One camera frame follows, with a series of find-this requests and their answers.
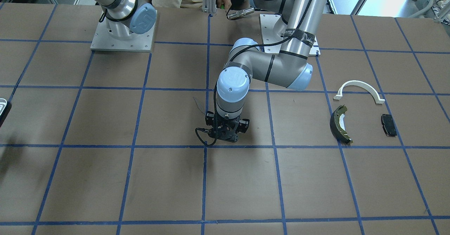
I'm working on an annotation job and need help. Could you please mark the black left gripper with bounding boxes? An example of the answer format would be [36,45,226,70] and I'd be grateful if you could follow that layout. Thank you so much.
[210,117,243,142]

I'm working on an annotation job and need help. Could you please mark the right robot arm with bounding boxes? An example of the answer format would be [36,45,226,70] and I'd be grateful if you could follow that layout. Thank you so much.
[95,0,157,34]

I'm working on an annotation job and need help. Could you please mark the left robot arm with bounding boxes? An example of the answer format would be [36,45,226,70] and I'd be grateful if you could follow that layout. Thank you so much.
[201,0,326,142]

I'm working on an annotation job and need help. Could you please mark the silver metal cylinder tool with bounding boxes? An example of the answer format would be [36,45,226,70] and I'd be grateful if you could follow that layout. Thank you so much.
[226,7,255,20]

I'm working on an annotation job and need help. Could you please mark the green brake shoe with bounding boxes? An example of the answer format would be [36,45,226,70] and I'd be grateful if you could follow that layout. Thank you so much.
[330,105,353,144]

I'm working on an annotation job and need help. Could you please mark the white curved plastic arc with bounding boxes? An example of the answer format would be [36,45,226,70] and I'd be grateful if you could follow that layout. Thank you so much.
[333,80,386,104]

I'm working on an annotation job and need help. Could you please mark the black brake pad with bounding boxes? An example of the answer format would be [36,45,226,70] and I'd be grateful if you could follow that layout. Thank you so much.
[381,114,397,136]

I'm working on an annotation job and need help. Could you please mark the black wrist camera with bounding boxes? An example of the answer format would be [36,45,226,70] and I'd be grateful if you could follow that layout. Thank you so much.
[205,110,215,126]

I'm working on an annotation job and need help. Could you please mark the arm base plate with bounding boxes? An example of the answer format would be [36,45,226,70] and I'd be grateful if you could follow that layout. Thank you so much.
[260,14,321,57]
[90,15,157,52]

